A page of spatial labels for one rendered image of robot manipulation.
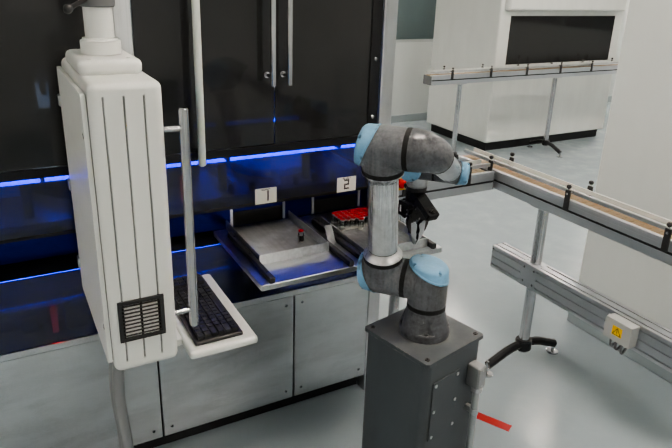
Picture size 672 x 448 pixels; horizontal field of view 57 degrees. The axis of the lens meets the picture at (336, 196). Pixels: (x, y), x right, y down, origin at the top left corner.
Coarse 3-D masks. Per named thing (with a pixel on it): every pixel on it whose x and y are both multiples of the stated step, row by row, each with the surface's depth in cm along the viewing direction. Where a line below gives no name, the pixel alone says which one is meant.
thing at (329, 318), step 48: (336, 288) 258; (96, 336) 213; (288, 336) 253; (336, 336) 266; (0, 384) 203; (48, 384) 211; (96, 384) 219; (144, 384) 228; (192, 384) 238; (240, 384) 249; (288, 384) 261; (0, 432) 208; (48, 432) 216; (96, 432) 225; (144, 432) 235
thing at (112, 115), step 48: (96, 96) 137; (144, 96) 142; (96, 144) 141; (144, 144) 146; (96, 192) 145; (144, 192) 149; (96, 240) 149; (144, 240) 153; (96, 288) 161; (144, 288) 157; (144, 336) 160
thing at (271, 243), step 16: (256, 224) 238; (272, 224) 238; (288, 224) 239; (304, 224) 232; (240, 240) 220; (256, 240) 223; (272, 240) 224; (288, 240) 224; (304, 240) 225; (320, 240) 221; (256, 256) 207; (272, 256) 207; (288, 256) 210
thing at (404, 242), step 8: (328, 224) 233; (400, 224) 236; (336, 232) 228; (344, 232) 233; (352, 232) 233; (360, 232) 233; (400, 232) 235; (352, 240) 218; (360, 240) 226; (400, 240) 228; (408, 240) 228; (424, 240) 222; (360, 248) 213; (408, 248) 219; (416, 248) 221
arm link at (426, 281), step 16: (416, 256) 182; (432, 256) 183; (416, 272) 176; (432, 272) 175; (448, 272) 178; (400, 288) 179; (416, 288) 177; (432, 288) 176; (416, 304) 179; (432, 304) 178
